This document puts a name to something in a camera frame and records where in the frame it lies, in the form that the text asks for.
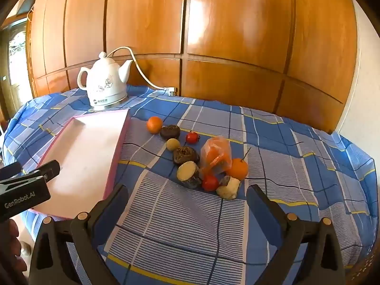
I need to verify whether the wooden panelled wardrobe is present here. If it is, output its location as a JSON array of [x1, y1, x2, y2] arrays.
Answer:
[[26, 0, 357, 134]]

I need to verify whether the orange with stem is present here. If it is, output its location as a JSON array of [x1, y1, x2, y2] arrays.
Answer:
[[226, 147, 252, 181]]

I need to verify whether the glass door with wooden frame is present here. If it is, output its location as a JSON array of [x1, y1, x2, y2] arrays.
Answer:
[[0, 21, 30, 119]]

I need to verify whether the blue plaid tablecloth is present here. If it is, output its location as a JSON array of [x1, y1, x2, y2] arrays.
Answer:
[[1, 85, 376, 285]]

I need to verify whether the white ceramic electric kettle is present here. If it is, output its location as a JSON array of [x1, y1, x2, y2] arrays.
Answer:
[[77, 52, 133, 111]]

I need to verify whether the orange without stem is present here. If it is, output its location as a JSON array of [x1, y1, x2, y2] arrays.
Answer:
[[147, 116, 163, 134]]

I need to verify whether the white tray with pink rim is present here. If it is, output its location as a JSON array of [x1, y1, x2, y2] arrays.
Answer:
[[30, 109, 132, 220]]

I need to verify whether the dark brown wrinkled fruit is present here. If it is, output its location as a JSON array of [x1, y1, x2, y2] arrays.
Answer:
[[160, 125, 181, 140], [173, 146, 200, 165]]

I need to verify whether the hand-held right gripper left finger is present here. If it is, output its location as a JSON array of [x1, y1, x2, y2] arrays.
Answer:
[[28, 183, 129, 285]]

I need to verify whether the white kettle power cable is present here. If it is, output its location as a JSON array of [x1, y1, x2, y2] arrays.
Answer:
[[106, 46, 171, 91]]

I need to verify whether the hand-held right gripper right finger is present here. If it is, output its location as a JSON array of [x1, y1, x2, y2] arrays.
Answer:
[[246, 184, 346, 285]]

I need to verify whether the clear plastic bag with orange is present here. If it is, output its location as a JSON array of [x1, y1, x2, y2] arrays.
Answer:
[[200, 136, 233, 181]]

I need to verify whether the cut purple eggplant piece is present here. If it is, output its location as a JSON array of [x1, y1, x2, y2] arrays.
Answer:
[[176, 161, 203, 189]]

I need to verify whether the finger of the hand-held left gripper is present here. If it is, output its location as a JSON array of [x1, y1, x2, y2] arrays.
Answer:
[[28, 160, 61, 182], [0, 162, 23, 182]]

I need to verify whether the pale cut vegetable chunk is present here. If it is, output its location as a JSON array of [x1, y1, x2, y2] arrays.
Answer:
[[216, 176, 241, 200]]

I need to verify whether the person's left hand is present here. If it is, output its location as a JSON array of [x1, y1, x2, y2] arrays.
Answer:
[[0, 218, 20, 274]]

